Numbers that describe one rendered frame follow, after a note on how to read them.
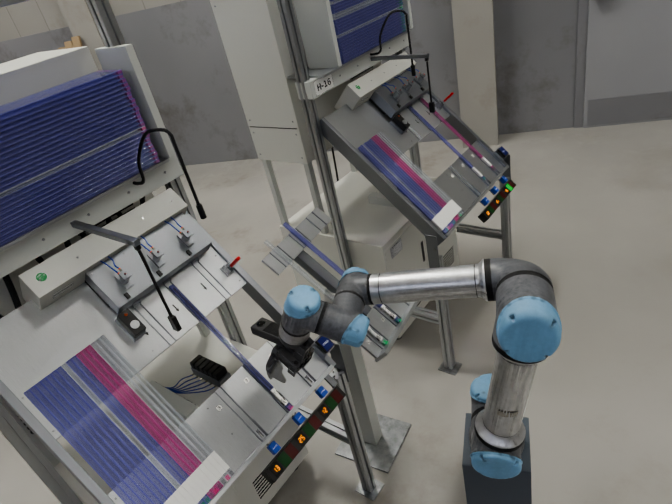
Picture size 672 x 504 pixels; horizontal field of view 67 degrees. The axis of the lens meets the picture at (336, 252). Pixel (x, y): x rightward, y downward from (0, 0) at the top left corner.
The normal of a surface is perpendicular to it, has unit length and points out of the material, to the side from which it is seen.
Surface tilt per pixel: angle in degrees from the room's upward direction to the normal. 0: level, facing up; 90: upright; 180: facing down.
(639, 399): 0
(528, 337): 83
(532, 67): 90
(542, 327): 84
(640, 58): 90
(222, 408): 45
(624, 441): 0
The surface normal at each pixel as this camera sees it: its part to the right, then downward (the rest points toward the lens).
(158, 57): -0.25, 0.56
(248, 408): 0.40, -0.47
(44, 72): 0.79, 0.18
